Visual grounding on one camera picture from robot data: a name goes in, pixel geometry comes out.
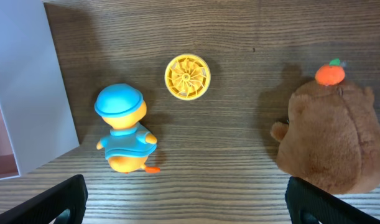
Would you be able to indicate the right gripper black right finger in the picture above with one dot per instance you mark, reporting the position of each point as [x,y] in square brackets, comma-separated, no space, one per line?
[307,204]

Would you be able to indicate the brown plush capybara with orange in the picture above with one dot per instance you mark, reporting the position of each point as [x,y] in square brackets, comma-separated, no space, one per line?
[332,137]

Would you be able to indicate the yellow duck toy blue hat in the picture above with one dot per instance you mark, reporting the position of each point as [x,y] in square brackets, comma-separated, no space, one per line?
[129,144]

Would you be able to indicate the yellow round plastic wheel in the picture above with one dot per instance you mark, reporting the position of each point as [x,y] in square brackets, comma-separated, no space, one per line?
[187,77]

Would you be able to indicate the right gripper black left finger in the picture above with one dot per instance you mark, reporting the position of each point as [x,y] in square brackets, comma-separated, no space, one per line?
[63,203]

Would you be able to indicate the white cardboard box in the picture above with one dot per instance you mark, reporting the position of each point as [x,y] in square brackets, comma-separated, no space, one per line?
[36,123]

